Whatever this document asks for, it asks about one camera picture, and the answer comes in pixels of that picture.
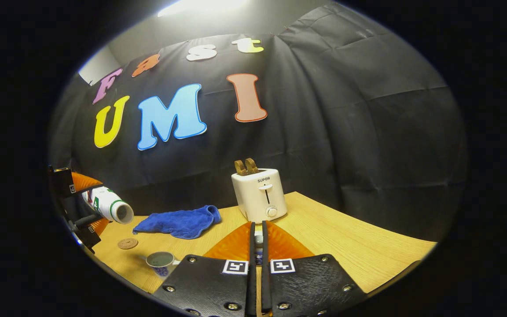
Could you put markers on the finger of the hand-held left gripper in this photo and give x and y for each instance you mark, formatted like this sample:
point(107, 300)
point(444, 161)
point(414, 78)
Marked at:
point(62, 182)
point(88, 235)

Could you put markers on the white green label water bottle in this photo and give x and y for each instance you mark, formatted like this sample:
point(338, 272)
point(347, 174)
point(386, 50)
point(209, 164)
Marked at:
point(106, 202)

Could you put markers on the white blue pattern teacup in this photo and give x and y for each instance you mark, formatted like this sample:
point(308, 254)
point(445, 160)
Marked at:
point(159, 260)

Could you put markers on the black backdrop cloth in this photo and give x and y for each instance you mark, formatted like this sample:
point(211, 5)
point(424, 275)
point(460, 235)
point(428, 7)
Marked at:
point(346, 132)

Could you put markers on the blue towel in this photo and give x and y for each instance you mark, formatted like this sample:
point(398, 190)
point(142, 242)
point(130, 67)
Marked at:
point(178, 222)

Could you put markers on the brown toast slice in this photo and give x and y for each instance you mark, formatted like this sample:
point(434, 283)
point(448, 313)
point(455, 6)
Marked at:
point(252, 165)
point(240, 168)

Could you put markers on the ceiling light panel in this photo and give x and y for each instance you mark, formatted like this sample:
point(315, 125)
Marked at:
point(200, 6)

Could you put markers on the white toaster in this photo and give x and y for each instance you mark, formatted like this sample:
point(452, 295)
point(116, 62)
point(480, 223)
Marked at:
point(258, 196)

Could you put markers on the round brown coaster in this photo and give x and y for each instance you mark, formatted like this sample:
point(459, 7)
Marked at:
point(128, 243)

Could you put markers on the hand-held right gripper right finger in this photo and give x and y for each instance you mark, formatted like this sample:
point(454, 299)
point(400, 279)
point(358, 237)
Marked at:
point(265, 281)

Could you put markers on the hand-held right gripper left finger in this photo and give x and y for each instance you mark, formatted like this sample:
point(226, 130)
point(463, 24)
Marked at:
point(252, 281)

